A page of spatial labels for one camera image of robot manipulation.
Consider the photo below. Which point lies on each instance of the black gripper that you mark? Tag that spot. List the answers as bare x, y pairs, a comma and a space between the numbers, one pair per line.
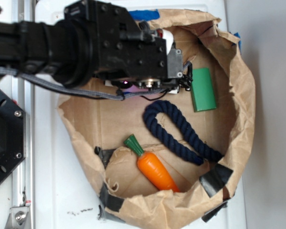
108, 44

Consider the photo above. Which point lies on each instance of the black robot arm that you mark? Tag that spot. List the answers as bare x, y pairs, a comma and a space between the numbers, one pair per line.
33, 48

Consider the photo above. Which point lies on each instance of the blue tape strip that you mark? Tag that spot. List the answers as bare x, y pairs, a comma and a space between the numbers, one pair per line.
145, 15

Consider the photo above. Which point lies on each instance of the green rectangular block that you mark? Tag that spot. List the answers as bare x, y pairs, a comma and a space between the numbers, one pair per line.
202, 90

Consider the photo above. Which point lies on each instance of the brown paper bag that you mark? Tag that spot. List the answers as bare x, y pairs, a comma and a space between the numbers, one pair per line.
98, 129

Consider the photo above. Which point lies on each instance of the orange toy carrot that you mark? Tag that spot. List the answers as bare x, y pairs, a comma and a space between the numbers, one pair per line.
151, 166

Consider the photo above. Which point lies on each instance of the white plastic tray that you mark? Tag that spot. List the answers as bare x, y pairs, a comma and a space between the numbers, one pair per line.
64, 198

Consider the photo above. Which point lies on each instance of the aluminium frame rail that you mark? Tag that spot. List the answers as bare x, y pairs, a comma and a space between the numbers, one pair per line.
21, 214

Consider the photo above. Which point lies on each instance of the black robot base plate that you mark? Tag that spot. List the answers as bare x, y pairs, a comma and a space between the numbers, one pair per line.
12, 126

